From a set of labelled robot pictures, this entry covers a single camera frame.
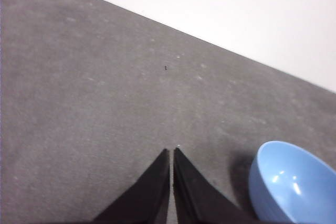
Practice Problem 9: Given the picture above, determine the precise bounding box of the blue bowl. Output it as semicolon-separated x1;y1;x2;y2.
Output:
248;141;336;224

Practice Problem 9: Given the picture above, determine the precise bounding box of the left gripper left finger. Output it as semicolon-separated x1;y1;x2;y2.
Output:
91;148;171;224

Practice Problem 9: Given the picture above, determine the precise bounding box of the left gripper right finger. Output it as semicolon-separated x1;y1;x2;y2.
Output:
172;147;260;224

